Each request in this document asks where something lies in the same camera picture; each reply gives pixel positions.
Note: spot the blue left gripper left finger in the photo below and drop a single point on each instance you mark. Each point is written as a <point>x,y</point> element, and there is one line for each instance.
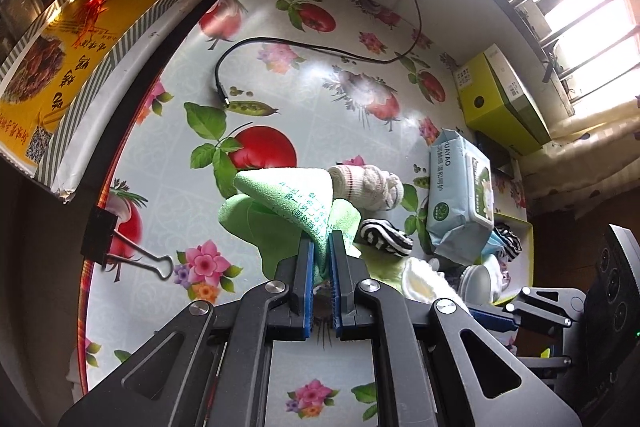
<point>304,287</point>

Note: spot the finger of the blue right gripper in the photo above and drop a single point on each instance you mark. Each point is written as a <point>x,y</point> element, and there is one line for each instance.
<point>494,318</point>

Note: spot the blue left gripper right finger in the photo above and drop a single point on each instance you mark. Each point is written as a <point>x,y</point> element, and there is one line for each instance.
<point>340,281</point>

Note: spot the black white striped sock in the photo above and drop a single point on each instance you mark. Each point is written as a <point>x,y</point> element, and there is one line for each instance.
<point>381,235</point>
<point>508,241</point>

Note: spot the white ankle sock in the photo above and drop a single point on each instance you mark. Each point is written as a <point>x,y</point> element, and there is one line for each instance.
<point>421,283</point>

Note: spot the green microfibre cloth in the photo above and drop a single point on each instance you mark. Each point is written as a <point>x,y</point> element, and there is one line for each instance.
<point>275,207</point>

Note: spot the white knit glove ball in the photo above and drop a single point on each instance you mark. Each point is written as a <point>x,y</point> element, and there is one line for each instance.
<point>367,187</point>

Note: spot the red edged green washcloth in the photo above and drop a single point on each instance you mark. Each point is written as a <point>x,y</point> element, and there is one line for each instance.
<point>384,267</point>

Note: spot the yellow green shallow box lid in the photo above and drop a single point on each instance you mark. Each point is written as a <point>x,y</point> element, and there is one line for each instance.
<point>521,269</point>

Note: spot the green wet wipes pack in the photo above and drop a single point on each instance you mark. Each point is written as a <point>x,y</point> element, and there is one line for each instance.
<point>460,206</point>

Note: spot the black smartphone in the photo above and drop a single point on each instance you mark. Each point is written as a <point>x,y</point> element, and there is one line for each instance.
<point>498,156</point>

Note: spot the cream patterned curtain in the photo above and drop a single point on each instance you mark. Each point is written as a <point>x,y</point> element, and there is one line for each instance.
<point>590,160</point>

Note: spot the black binder clip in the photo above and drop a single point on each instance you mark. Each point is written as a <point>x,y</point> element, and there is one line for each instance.
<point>103,244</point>

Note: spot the yellow green shoe box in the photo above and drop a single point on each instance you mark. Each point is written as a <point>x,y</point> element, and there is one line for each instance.
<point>483,108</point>

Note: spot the green white carton box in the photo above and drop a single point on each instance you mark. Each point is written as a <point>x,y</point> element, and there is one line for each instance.
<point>515,96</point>

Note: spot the yellow striped food box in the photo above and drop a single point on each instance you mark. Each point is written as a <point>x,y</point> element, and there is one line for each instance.
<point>56,70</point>

